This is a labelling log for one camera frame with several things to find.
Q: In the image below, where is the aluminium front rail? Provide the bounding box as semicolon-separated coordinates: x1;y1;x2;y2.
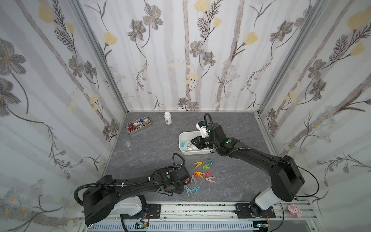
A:
79;202;323;232

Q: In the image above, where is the grey clothespin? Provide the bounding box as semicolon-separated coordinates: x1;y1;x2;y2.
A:
190;176;197;184

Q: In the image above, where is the white storage box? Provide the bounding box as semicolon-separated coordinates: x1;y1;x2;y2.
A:
178;131;211;156

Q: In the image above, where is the pink white small object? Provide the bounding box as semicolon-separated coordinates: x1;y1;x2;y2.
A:
288;205;302;218

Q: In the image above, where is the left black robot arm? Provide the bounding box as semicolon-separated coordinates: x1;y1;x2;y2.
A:
73;153;190;226

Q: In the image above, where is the dark teal clothespin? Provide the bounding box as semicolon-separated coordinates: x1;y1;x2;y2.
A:
207;158;215;166

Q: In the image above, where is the yellow clothespin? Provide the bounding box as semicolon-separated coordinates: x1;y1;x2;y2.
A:
195;172;204;178
194;162;203;168

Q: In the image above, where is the red clothespin centre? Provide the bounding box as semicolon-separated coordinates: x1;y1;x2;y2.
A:
194;172;200;183

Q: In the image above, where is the pink clothespin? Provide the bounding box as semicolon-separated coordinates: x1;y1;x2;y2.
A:
205;177;218;184

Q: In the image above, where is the white pill bottle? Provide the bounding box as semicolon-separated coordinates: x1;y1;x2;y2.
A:
164;112;172;125

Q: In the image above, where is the yellow clothespin upper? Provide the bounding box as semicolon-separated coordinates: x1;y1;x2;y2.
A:
194;162;203;168

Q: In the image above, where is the yellow clothespin centre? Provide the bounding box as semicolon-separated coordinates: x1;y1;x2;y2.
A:
195;172;204;178

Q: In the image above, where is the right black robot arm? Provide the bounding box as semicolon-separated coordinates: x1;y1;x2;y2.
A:
191;113;305;218

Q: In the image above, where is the metal tray with tools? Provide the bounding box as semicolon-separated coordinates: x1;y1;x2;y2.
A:
125;117;153;135

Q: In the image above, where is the muted teal clothespin bottom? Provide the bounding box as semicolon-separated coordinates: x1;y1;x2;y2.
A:
185;186;193;196

